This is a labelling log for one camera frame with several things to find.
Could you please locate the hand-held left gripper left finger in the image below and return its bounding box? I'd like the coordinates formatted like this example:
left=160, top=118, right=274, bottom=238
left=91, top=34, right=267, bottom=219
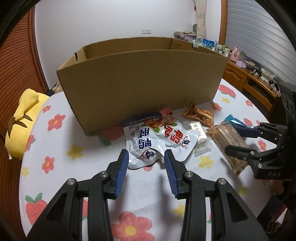
left=28, top=149, right=129, bottom=241

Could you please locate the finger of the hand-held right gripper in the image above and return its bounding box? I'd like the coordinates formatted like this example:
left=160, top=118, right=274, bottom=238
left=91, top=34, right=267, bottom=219
left=225, top=144, right=285, bottom=169
left=232, top=122, right=288, bottom=149

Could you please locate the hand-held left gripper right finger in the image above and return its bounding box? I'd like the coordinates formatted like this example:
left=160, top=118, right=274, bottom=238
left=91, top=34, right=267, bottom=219
left=164, top=149, right=264, bottom=241

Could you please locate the teal candy wrapper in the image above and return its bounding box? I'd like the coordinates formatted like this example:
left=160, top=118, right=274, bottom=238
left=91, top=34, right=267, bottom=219
left=221, top=114, right=250, bottom=129

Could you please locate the clear sandwich cake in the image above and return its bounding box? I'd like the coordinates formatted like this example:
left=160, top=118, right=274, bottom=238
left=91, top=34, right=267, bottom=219
left=206, top=123, right=251, bottom=175

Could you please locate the white packet blue print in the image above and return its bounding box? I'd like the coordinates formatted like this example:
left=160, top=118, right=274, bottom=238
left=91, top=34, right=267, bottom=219
left=124, top=125, right=166, bottom=169

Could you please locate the white packet red print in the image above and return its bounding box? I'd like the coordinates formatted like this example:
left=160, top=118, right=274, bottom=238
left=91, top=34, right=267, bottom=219
left=157, top=124, right=200, bottom=161

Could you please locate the white nougat bar clear wrapper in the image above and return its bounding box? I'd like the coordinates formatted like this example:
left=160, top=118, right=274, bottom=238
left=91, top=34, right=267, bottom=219
left=191, top=122, right=212, bottom=157

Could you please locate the brown candy wrapper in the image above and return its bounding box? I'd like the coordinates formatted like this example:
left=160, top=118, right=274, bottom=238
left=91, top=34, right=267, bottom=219
left=182, top=101, right=214, bottom=127

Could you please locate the navy snack packet food photo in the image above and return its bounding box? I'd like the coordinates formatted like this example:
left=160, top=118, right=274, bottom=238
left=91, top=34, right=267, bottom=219
left=122, top=107, right=178, bottom=130

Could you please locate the brown cardboard box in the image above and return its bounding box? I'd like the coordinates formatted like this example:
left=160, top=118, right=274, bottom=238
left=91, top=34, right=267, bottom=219
left=57, top=37, right=229, bottom=136

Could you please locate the wooden sideboard cabinet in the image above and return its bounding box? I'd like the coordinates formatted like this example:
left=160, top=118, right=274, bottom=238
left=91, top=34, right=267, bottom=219
left=221, top=59, right=281, bottom=112

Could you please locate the pink bottle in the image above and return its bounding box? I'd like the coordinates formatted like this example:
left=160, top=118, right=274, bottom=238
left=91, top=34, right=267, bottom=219
left=230, top=46, right=241, bottom=62

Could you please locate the grey window blind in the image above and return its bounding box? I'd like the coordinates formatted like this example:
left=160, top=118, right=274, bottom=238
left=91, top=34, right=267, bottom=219
left=225, top=0, right=296, bottom=81

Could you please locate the group of small bottles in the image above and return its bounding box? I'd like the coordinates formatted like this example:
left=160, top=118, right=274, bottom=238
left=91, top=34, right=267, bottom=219
left=214, top=42, right=232, bottom=57

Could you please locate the yellow plush toy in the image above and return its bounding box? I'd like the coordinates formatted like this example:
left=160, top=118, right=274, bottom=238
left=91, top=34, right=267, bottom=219
left=5, top=88, right=50, bottom=160

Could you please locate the pile of floral cloth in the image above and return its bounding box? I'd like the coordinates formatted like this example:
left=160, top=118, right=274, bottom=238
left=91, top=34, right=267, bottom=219
left=173, top=30, right=197, bottom=41

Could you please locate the floral beige curtain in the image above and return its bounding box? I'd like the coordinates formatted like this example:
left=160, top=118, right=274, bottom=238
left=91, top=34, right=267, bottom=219
left=193, top=0, right=207, bottom=40

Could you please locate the brown slatted wooden wardrobe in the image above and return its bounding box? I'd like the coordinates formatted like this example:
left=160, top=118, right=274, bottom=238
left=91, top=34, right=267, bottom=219
left=0, top=9, right=50, bottom=223

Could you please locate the wooden window frame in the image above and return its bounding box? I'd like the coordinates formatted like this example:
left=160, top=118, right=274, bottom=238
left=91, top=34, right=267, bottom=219
left=218, top=0, right=228, bottom=44

